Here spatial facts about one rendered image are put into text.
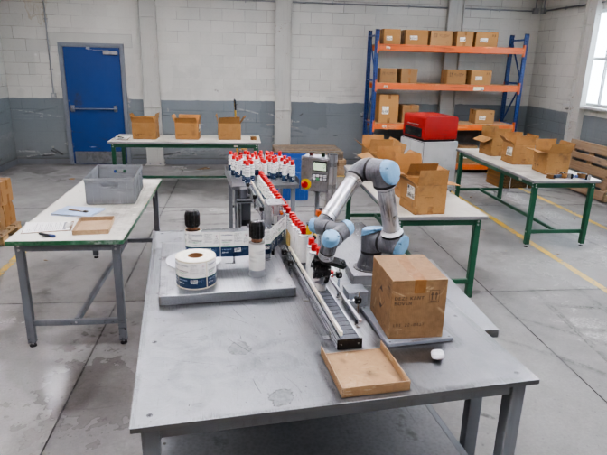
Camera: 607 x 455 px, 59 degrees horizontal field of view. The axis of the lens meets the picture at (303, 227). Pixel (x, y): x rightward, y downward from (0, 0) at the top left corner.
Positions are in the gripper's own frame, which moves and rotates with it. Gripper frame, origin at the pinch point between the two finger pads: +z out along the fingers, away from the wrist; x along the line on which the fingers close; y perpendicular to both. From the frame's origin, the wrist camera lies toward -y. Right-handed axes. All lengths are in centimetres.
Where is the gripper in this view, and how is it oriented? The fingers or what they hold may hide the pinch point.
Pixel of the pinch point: (322, 283)
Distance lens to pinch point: 264.9
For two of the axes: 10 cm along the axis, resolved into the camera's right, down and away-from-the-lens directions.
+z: -1.3, 6.8, 7.2
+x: 1.8, 7.3, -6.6
